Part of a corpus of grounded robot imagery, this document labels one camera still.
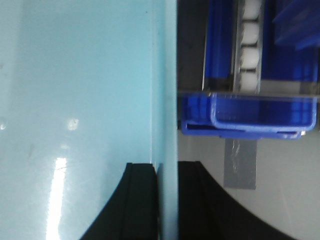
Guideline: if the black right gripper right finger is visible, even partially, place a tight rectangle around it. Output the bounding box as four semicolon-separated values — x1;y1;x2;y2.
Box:
178;161;290;240

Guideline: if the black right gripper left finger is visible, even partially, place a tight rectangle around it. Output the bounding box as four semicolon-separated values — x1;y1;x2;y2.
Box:
81;163;159;240

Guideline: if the light blue plastic box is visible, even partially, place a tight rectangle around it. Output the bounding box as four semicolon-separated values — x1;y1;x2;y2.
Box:
0;0;178;240

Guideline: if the blue bin lower shelf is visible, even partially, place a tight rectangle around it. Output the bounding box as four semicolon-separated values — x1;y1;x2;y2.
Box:
180;94;317;140

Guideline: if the stainless steel shelf rack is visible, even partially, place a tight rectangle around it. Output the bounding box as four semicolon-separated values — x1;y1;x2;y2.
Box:
176;0;320;131

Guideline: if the grey tape strip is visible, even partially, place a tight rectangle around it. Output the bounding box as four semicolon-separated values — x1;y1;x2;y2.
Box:
223;138;257;190

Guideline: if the white roller conveyor track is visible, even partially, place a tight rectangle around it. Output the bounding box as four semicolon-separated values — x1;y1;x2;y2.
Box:
232;0;265;94

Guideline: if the blue storage bin left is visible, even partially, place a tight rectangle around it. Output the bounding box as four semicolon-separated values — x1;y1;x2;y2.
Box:
204;0;234;83

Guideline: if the blue storage bin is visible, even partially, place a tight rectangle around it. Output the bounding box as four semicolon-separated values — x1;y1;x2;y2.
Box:
204;0;234;83
262;0;320;82

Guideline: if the blue storage bin right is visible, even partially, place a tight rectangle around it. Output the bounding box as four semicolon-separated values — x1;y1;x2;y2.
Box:
262;0;320;82

